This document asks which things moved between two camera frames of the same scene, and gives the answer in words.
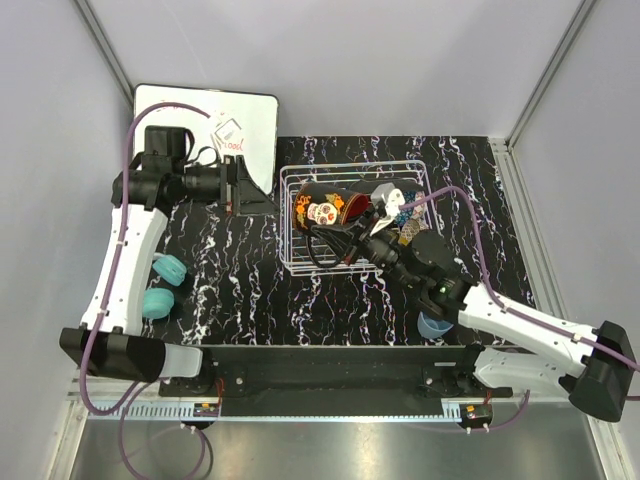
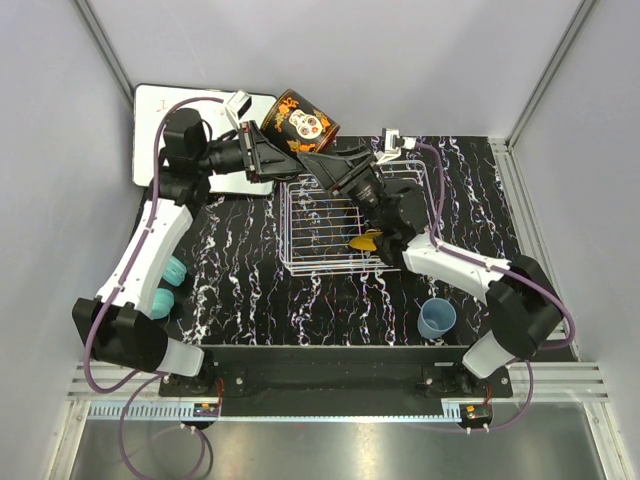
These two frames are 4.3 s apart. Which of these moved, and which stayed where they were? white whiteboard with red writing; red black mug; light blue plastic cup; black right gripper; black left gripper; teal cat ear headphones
Moved: red black mug; black left gripper; black right gripper
Stayed: white whiteboard with red writing; teal cat ear headphones; light blue plastic cup
